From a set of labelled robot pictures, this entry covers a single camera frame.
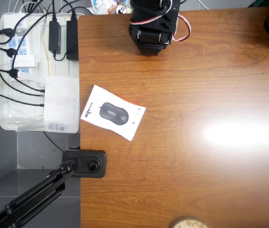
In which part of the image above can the orange white mouse box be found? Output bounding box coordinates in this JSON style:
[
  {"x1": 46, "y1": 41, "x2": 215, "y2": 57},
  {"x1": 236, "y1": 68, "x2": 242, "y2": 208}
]
[{"x1": 80, "y1": 85, "x2": 146, "y2": 142}]

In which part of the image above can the round wooden coaster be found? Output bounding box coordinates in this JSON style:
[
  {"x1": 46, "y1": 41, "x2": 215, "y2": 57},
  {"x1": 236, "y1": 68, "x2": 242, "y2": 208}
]
[{"x1": 171, "y1": 216, "x2": 209, "y2": 228}]

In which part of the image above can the drink can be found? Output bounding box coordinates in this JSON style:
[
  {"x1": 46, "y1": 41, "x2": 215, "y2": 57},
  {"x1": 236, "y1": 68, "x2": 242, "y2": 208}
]
[{"x1": 115, "y1": 3, "x2": 127, "y2": 14}]

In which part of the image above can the slim black power adapter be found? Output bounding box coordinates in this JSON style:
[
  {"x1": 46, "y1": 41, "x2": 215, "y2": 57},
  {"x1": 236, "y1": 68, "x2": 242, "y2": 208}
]
[{"x1": 48, "y1": 20, "x2": 62, "y2": 54}]

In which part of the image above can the wide black power adapter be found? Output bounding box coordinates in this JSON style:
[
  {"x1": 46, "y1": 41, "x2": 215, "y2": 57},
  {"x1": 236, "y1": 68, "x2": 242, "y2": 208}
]
[{"x1": 66, "y1": 20, "x2": 79, "y2": 60}]

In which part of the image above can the white cable tray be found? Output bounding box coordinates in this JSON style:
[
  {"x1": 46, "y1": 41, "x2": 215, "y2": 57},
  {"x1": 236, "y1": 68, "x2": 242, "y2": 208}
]
[{"x1": 0, "y1": 12, "x2": 86, "y2": 133}]

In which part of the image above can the yellow wire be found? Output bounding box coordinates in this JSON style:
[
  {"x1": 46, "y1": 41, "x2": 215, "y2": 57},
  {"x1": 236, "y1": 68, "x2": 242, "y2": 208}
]
[{"x1": 41, "y1": 30, "x2": 51, "y2": 76}]

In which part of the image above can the white power strip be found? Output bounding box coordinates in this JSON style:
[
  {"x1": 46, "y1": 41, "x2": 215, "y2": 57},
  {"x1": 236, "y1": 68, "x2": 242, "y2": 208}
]
[{"x1": 5, "y1": 15, "x2": 30, "y2": 79}]

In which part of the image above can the white router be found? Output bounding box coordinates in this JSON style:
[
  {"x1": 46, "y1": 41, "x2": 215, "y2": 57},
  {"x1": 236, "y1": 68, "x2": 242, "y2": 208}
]
[{"x1": 18, "y1": 71, "x2": 81, "y2": 133}]

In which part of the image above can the white plug adapter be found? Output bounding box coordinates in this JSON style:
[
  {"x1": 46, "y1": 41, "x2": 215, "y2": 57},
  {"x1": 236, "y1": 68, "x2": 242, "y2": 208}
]
[{"x1": 12, "y1": 54, "x2": 37, "y2": 69}]

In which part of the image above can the white plastic bag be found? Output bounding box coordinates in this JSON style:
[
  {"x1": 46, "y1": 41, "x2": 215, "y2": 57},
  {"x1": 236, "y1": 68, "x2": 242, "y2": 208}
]
[{"x1": 90, "y1": 0, "x2": 116, "y2": 15}]

